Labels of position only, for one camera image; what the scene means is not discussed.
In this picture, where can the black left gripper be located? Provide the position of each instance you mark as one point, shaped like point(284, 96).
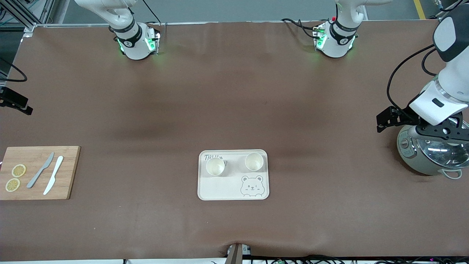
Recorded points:
point(402, 116)

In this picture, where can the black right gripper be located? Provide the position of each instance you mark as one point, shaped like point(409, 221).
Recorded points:
point(11, 99)

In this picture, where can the white plastic cup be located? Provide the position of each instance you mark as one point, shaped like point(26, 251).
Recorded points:
point(254, 161)
point(215, 167)

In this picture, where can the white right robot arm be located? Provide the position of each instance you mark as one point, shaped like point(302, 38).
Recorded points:
point(133, 44)

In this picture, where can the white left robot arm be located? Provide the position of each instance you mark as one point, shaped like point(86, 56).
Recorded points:
point(452, 73)

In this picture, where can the white bear print tray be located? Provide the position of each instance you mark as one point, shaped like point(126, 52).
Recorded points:
point(223, 187)

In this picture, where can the grey-green electric cooker pot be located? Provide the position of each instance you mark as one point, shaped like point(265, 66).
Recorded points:
point(410, 154)

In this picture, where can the glass cooker lid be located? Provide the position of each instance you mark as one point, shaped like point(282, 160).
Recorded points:
point(443, 154)

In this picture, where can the yellow lemon slice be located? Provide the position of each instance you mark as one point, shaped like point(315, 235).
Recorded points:
point(13, 184)
point(18, 170)

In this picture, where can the grey plastic knife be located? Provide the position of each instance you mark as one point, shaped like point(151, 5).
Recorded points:
point(38, 172)

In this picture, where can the white plastic knife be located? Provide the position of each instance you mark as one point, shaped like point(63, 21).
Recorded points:
point(53, 176)

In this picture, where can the wooden cutting board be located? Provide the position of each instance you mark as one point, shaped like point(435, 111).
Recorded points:
point(69, 172)

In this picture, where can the metal clamp bracket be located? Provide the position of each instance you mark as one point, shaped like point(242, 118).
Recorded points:
point(238, 255)

